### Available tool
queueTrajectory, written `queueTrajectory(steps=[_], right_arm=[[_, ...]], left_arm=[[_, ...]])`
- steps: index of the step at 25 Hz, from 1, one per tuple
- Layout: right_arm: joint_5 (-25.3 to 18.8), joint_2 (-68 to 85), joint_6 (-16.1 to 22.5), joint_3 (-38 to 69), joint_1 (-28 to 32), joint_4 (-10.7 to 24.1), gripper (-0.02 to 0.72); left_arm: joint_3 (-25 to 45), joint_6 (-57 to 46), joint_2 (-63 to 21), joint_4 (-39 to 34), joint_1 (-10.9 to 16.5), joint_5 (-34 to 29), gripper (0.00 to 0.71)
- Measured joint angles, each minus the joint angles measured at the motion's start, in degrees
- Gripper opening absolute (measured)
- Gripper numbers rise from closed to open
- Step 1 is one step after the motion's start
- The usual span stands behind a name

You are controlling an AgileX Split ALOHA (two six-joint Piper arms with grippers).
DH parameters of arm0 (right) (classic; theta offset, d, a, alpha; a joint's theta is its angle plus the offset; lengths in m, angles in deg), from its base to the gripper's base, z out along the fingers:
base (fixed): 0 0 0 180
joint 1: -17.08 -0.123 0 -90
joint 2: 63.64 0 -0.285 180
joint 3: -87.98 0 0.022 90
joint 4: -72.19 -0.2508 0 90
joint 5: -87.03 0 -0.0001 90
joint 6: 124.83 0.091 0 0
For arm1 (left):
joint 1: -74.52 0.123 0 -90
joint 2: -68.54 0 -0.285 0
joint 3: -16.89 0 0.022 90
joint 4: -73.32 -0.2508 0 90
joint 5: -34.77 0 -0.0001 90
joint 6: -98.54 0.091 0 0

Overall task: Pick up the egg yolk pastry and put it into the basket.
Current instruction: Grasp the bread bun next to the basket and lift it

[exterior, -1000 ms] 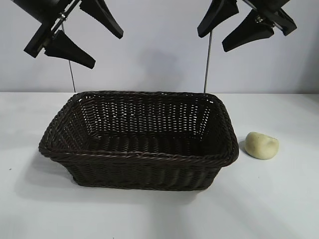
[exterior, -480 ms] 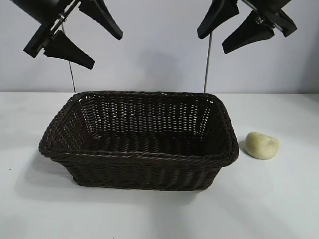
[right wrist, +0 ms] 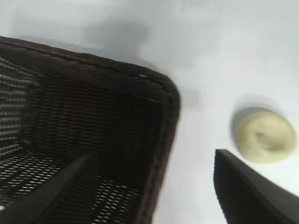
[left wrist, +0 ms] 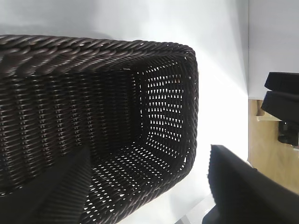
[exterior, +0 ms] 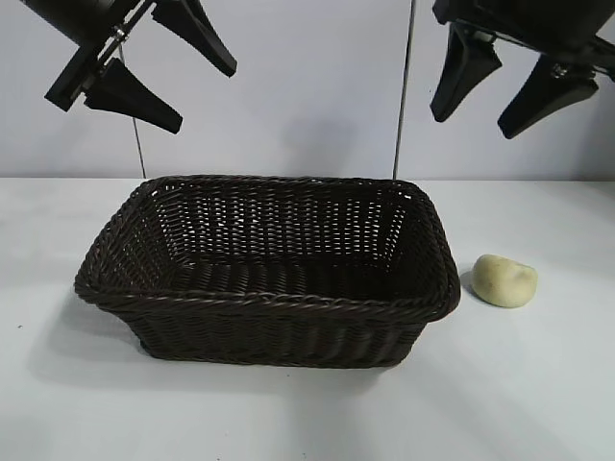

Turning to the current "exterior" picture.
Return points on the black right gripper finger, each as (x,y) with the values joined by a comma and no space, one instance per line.
(461,72)
(548,96)

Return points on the thin metal rod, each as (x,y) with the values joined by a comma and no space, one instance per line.
(403,96)
(140,153)

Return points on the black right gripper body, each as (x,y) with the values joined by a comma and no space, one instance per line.
(538,24)

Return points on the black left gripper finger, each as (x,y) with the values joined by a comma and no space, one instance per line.
(197,33)
(127,103)

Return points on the dark brown woven basket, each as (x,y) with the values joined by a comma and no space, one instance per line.
(269,331)

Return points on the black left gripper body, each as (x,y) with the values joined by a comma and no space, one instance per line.
(81,24)

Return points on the pale yellow potato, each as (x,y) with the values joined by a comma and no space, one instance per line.
(502,283)

